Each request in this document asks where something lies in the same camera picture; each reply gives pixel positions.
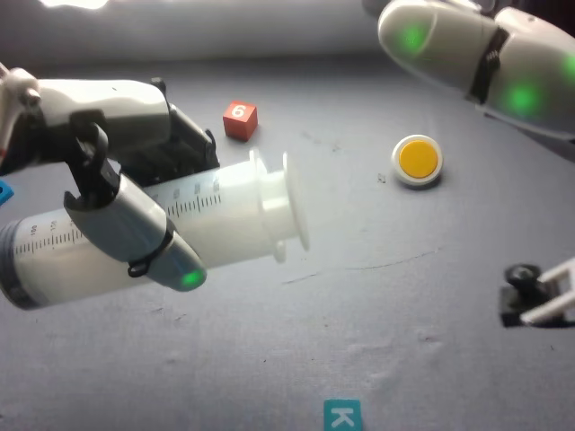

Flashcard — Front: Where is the large clear plastic syringe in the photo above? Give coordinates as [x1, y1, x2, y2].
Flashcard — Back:
[0, 147, 311, 311]

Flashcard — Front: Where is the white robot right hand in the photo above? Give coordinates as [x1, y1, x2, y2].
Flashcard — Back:
[376, 0, 575, 141]

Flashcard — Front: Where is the yellow button with white rim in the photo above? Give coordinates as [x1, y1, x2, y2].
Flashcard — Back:
[390, 133, 445, 188]

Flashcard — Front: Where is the red cube with white numeral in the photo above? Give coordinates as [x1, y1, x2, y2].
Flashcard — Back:
[222, 101, 259, 144]

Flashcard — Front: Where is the teal letter K tile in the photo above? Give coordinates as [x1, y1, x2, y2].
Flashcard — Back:
[322, 397, 363, 431]

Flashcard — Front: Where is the grey table cloth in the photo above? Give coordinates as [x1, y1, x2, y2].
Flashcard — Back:
[0, 51, 575, 431]

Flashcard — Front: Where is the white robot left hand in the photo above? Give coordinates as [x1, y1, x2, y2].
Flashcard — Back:
[38, 76, 221, 293]

